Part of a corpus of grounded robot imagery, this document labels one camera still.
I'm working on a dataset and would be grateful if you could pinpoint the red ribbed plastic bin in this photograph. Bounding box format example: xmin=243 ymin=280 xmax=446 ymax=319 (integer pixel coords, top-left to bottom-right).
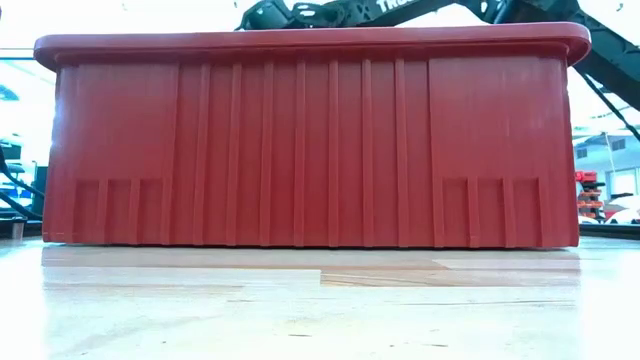
xmin=33 ymin=21 xmax=592 ymax=250

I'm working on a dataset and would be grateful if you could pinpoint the rack of red bins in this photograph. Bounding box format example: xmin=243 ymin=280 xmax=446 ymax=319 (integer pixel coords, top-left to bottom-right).
xmin=574 ymin=169 xmax=606 ymax=221

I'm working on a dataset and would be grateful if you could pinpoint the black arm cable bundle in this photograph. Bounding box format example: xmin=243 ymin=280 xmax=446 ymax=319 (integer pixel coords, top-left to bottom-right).
xmin=0 ymin=144 xmax=46 ymax=221

